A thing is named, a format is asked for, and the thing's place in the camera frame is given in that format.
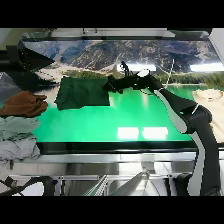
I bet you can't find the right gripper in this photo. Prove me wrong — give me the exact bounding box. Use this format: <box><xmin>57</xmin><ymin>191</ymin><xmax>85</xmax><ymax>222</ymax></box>
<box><xmin>103</xmin><ymin>74</ymin><xmax>138</xmax><ymax>95</ymax></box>

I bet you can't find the dark green T-shirt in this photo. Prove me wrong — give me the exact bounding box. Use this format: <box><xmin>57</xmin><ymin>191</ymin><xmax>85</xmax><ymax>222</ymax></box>
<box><xmin>53</xmin><ymin>76</ymin><xmax>112</xmax><ymax>112</ymax></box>

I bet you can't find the brown garment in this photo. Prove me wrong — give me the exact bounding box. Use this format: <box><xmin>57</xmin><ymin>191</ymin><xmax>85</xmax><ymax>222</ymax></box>
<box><xmin>0</xmin><ymin>90</ymin><xmax>50</xmax><ymax>118</ymax></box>

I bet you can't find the pale green garment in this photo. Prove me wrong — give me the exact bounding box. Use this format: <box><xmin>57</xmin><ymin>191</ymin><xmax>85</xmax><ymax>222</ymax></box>
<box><xmin>0</xmin><ymin>115</ymin><xmax>41</xmax><ymax>141</ymax></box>

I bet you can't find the grey garment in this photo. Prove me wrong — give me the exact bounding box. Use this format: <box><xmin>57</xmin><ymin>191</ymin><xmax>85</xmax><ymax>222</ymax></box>
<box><xmin>0</xmin><ymin>134</ymin><xmax>42</xmax><ymax>168</ymax></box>

